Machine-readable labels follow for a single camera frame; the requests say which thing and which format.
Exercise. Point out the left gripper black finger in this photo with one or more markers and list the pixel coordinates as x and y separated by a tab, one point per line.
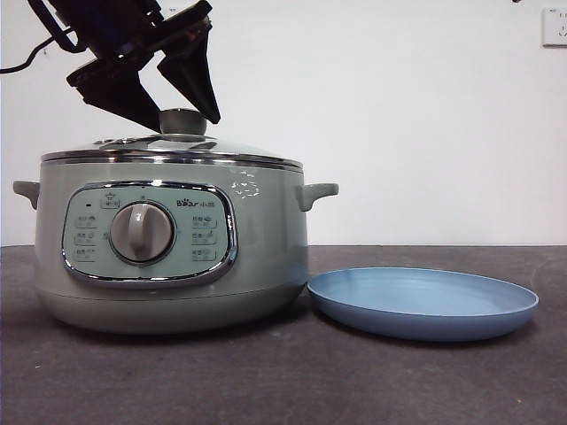
116	90
188	77

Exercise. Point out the glass lid with grey knob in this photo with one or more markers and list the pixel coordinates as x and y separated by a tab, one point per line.
177	146

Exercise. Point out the pale green electric steamer pot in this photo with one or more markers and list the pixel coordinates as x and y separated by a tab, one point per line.
266	248

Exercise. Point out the light blue round plate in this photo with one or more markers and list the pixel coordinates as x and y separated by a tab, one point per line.
421	296

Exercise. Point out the white wall socket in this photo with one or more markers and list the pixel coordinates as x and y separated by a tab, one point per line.
556	26

